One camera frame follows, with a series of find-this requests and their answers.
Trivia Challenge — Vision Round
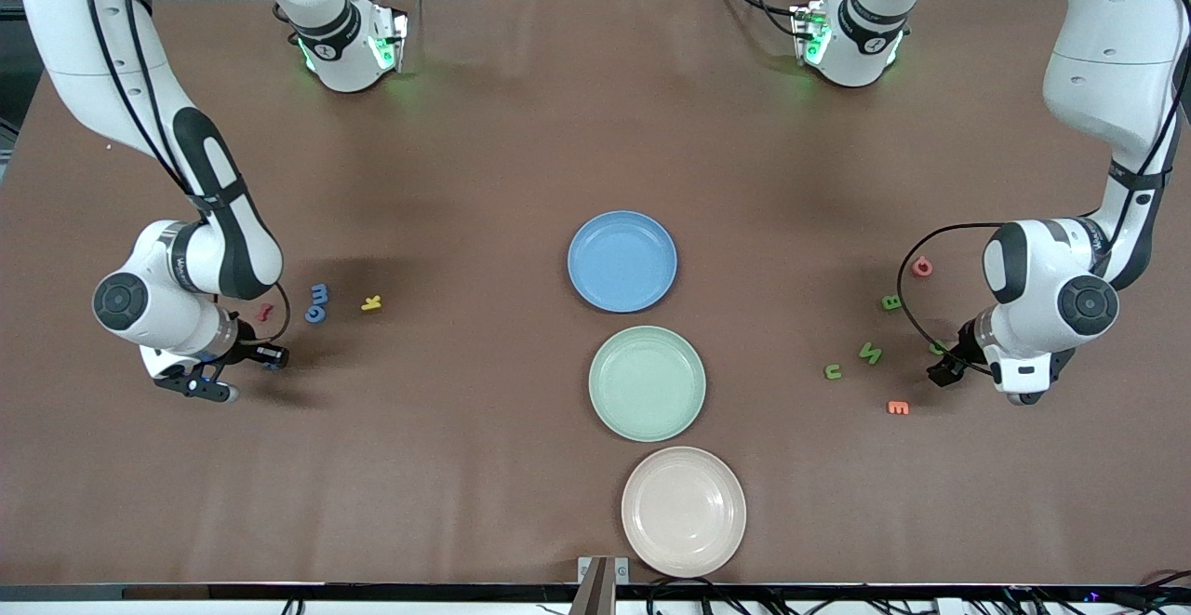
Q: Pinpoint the brown table cover sheet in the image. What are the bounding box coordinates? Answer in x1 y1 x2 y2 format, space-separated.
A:
0 0 1191 588

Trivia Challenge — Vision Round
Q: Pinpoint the pink plate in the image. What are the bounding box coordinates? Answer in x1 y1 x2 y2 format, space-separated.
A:
621 446 747 579

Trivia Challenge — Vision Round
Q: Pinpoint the green plate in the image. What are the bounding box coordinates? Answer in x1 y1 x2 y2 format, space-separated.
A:
588 325 707 443

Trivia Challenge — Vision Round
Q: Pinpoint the blue plate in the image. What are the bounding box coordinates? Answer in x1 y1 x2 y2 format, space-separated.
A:
567 210 679 314

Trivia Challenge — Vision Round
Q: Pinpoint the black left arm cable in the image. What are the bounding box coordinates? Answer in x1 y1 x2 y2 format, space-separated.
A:
896 0 1191 376

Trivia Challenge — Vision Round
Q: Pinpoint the black cable coil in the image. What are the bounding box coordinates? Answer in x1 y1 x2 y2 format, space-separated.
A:
642 578 778 615

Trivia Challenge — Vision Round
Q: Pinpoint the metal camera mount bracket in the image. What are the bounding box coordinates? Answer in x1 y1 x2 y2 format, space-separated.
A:
569 555 630 615

